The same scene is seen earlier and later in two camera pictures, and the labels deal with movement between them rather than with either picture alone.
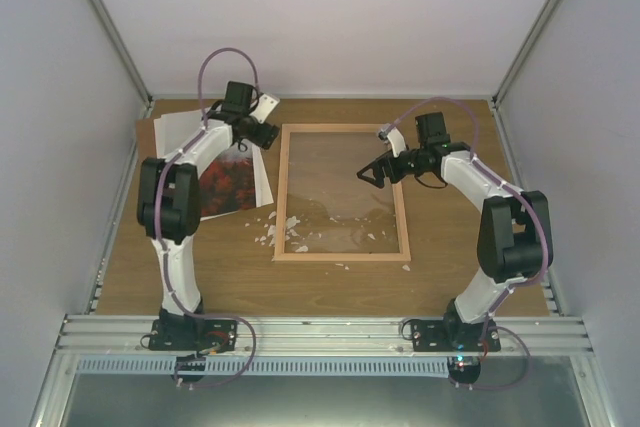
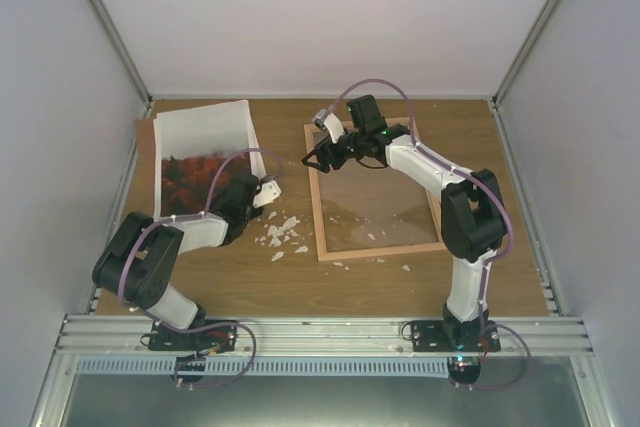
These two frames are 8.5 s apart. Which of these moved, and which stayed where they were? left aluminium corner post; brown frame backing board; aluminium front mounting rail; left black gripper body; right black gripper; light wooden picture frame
Moved: left black gripper body; light wooden picture frame; right black gripper
Stayed: aluminium front mounting rail; brown frame backing board; left aluminium corner post
